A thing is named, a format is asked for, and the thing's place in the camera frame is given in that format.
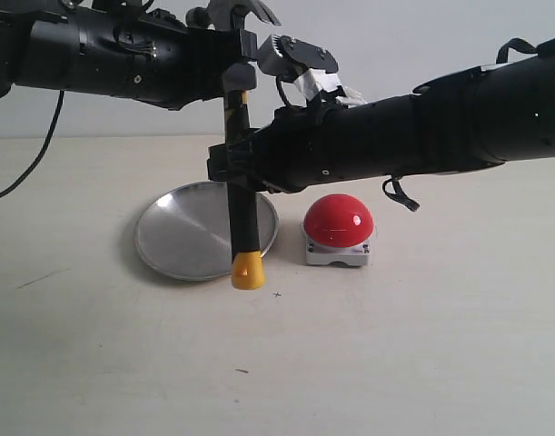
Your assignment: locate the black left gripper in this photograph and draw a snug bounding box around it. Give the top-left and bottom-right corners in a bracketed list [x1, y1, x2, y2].
[135, 8, 258, 110]

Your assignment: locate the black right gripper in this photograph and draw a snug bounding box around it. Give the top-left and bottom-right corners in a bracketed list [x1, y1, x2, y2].
[207, 104, 350, 193]

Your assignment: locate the black yellow claw hammer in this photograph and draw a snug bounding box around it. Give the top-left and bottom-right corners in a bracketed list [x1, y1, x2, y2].
[204, 1, 282, 291]

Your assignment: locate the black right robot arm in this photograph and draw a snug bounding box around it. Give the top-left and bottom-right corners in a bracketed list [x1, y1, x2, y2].
[207, 38, 555, 193]

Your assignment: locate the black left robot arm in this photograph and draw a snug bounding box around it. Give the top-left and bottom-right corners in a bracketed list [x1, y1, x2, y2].
[0, 1, 257, 111]

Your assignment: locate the red dome push button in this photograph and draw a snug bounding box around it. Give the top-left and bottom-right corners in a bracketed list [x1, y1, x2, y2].
[302, 193, 375, 268]

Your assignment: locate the round steel plate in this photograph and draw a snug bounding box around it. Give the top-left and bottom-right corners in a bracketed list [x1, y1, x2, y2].
[134, 180, 280, 282]

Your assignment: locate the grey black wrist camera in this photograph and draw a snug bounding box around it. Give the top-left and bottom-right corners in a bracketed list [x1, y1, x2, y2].
[257, 35, 342, 101]

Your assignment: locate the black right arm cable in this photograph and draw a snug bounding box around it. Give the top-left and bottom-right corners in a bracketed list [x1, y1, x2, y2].
[381, 174, 421, 213]

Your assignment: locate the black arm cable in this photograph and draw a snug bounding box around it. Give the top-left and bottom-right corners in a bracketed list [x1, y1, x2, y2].
[0, 88, 65, 204]
[381, 174, 421, 213]

